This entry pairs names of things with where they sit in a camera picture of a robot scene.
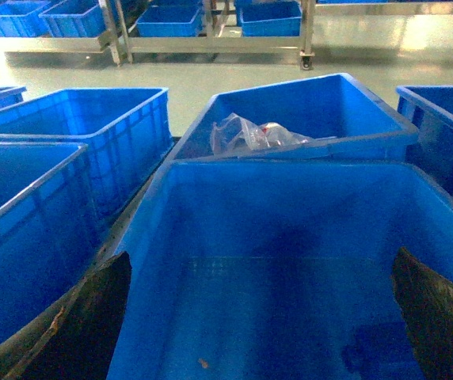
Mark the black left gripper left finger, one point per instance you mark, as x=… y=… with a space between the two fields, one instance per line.
x=76 y=336

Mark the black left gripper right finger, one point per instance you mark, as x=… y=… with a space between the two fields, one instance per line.
x=425 y=299

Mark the blue plastic target bin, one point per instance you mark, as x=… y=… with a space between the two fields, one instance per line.
x=277 y=270

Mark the blue plastic bin behind left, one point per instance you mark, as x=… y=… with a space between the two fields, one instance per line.
x=126 y=131

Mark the blue bin with plastic bag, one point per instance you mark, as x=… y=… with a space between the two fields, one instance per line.
x=340 y=115

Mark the clear plastic bag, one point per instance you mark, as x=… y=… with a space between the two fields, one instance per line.
x=235 y=132

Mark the steel wheeled cart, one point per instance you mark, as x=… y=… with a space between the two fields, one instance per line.
x=210 y=27

